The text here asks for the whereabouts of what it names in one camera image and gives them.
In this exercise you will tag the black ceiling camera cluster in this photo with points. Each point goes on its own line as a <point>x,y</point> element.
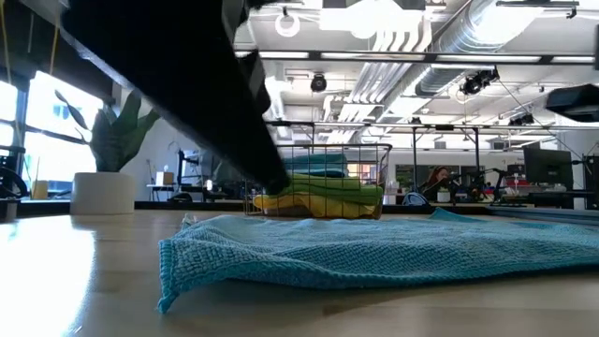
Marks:
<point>475,84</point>

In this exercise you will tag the black equipment box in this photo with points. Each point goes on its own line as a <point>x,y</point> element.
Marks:
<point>593,182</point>

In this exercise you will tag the teal microfiber towel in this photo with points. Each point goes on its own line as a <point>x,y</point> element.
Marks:
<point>318,165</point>
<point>374,253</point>

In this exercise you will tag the dark computer monitor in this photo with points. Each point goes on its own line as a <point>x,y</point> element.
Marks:
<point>547,168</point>

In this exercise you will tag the silver ventilation duct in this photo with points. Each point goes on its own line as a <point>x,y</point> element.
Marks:
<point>461,42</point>

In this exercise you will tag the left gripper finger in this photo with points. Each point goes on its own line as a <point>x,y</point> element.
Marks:
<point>259,84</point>
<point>224,117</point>

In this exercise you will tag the long ceiling light bar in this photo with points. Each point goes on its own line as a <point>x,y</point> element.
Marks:
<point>374,56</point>

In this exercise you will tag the cardboard box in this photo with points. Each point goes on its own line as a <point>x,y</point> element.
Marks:
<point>165,179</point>

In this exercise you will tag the monitor on black arm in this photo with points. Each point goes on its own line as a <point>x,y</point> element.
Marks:
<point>191,161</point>

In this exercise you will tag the yellow container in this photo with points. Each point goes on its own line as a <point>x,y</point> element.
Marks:
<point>39,191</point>

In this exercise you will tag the person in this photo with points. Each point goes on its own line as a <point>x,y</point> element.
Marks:
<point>435,180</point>

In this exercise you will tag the yellow microfiber towel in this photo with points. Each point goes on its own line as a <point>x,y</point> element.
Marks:
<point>327,207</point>

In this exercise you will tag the black ceiling spot lamp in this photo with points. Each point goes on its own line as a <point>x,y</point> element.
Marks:
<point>318,83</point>

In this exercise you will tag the dark office desk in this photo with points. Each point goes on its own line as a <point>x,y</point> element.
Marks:
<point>552,193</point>

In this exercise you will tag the potted snake plant white pot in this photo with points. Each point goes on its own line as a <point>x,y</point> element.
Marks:
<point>105,192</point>

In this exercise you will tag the black ceiling device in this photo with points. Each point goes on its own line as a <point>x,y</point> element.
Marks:
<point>521,120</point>

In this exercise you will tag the bright window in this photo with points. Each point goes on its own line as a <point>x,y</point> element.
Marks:
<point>56,154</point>

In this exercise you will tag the light green towel white label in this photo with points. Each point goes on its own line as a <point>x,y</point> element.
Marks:
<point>346,194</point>

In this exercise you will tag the blue and white helmet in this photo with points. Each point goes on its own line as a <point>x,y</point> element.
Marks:
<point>414,200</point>

